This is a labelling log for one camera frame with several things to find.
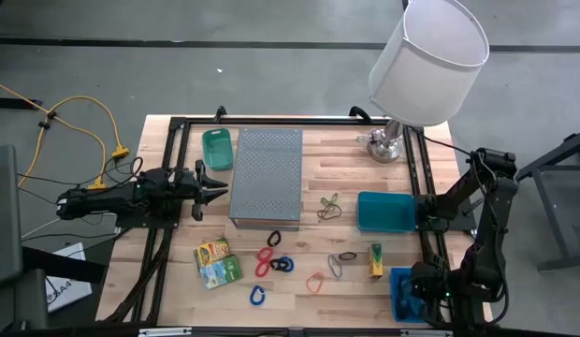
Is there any white lamp shade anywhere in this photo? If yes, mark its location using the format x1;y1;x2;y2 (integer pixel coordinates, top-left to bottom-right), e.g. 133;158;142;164
368;0;491;128

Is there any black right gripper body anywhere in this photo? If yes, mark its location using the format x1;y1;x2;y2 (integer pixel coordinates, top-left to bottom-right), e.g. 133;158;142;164
403;261;443;325

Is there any silver aluminium bracket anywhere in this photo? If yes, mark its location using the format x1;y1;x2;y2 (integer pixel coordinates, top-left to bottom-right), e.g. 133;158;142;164
138;327;194;337
399;329;454;337

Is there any dark grey desk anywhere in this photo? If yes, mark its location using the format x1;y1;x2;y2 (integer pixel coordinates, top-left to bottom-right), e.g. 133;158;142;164
506;126;580;273

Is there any grey perforated metal shelf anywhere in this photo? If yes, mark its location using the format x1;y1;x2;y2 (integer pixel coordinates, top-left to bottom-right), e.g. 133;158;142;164
228;126;305;232

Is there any small yellow green crayon box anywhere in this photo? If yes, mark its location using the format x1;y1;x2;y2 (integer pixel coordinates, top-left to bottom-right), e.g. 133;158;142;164
368;242;384;281

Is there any thin black cable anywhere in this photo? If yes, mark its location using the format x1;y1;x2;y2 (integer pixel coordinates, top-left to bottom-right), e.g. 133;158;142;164
410;125;474;155

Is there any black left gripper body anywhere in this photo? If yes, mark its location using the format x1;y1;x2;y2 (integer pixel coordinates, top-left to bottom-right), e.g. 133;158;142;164
176;158;210;223

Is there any yellow extension cable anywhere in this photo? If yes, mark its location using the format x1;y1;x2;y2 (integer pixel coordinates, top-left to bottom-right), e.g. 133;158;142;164
0;78;109;191
46;95;131;159

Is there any black floor stand foot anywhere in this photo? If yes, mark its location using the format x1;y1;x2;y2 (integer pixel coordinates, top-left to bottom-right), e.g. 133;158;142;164
0;96;43;111

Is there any white cardboard box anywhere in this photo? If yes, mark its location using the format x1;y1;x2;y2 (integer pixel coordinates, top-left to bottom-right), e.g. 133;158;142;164
45;242;94;314

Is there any grey rubber band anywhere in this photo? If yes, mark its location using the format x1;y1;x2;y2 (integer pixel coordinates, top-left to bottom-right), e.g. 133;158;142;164
326;254;343;280

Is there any white cable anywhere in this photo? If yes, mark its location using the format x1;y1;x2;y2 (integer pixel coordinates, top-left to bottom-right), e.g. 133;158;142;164
21;215;62;240

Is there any silver lamp base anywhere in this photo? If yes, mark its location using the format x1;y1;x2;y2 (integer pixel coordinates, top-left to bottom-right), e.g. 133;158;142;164
366;119;406;165

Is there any green plastic bin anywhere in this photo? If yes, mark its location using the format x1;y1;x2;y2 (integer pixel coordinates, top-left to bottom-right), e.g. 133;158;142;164
201;127;236;172

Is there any black flat bar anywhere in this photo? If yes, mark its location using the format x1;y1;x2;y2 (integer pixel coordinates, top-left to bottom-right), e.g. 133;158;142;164
21;245;108;285

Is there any teal plastic bin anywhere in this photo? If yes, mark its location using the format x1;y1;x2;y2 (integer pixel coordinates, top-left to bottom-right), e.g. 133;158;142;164
356;190;417;235

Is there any black aluminium table frame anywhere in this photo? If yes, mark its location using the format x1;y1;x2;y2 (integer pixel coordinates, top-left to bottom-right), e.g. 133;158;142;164
95;106;495;329

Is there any blue perforated basket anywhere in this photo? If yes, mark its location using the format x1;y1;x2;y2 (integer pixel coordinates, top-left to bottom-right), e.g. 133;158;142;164
388;266;436;325

